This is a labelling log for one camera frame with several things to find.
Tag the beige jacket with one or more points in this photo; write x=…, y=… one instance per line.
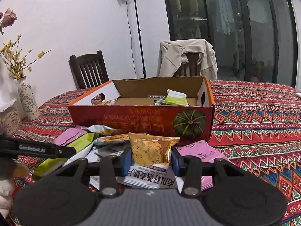
x=173, y=54

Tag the floral ceramic vase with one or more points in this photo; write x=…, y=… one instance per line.
x=27, y=99

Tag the red patterned tablecloth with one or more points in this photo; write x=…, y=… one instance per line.
x=256, y=125

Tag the orange pumpkin crisp snack packet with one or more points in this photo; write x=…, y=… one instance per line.
x=151, y=150

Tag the glass jar with snacks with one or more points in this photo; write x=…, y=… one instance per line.
x=10, y=120

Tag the silver orange snack packet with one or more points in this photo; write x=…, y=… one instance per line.
x=101, y=141

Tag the dried pink roses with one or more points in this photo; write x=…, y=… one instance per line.
x=8, y=18

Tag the white barcode snack packet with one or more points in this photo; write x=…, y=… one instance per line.
x=149, y=177

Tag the yellow flower branches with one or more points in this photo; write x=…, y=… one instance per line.
x=16, y=62

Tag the black framed glass door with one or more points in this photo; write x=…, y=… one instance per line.
x=253, y=40

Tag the lime green snack packet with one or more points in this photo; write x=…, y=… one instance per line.
x=78, y=148

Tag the wooden chair with jacket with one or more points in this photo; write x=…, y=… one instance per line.
x=192, y=67

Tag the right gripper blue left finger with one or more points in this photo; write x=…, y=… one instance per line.
x=126, y=161

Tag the green white packet in box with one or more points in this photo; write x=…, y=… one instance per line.
x=176, y=98

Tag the orange pumpkin cardboard box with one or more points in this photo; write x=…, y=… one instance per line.
x=129, y=105

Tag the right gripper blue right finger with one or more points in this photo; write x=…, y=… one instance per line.
x=177, y=162

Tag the dark wooden chair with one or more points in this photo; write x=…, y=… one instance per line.
x=88, y=70

